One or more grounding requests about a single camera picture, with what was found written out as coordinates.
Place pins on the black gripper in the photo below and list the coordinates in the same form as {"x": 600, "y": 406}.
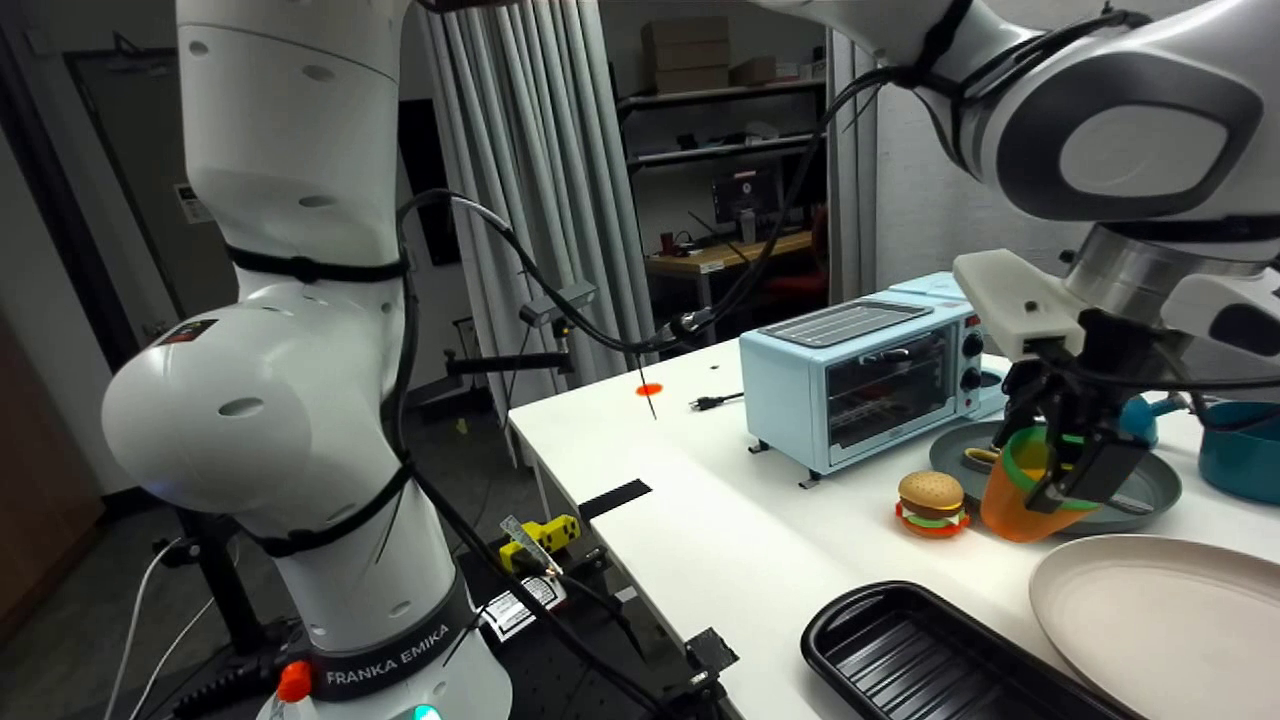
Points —
{"x": 1120, "y": 383}

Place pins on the orange plush toy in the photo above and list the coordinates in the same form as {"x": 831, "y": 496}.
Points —
{"x": 1023, "y": 515}

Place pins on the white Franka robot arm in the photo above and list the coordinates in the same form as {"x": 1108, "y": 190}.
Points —
{"x": 292, "y": 401}

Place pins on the grey round plate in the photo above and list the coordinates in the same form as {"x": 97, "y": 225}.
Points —
{"x": 1155, "y": 488}

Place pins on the large beige plate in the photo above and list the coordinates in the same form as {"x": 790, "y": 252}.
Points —
{"x": 1175, "y": 626}

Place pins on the teal kettle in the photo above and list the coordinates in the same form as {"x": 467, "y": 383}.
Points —
{"x": 1143, "y": 421}

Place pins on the toy hamburger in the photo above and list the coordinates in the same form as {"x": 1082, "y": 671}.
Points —
{"x": 928, "y": 503}

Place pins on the light blue toaster oven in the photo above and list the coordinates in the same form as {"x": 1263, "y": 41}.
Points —
{"x": 855, "y": 384}

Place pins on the black ridged tray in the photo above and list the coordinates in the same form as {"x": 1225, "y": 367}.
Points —
{"x": 922, "y": 660}

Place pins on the small orange disc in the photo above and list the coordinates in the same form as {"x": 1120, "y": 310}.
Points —
{"x": 648, "y": 391}

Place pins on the metal storage shelf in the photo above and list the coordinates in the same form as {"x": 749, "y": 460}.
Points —
{"x": 722, "y": 148}

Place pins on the black tape strip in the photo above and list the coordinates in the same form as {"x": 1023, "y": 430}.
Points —
{"x": 613, "y": 496}

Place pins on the yellow table clamp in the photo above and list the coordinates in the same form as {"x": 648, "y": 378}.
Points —
{"x": 545, "y": 532}

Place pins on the cardboard box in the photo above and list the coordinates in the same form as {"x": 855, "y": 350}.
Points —
{"x": 685, "y": 52}

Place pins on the black stand bar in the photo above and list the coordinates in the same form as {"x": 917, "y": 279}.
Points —
{"x": 505, "y": 363}

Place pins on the white bottle with orange cap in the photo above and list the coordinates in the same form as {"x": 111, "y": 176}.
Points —
{"x": 292, "y": 692}

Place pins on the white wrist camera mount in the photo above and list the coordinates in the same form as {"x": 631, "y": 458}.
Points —
{"x": 1023, "y": 301}

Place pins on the grey camera on stand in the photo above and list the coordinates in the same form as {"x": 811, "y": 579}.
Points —
{"x": 545, "y": 314}

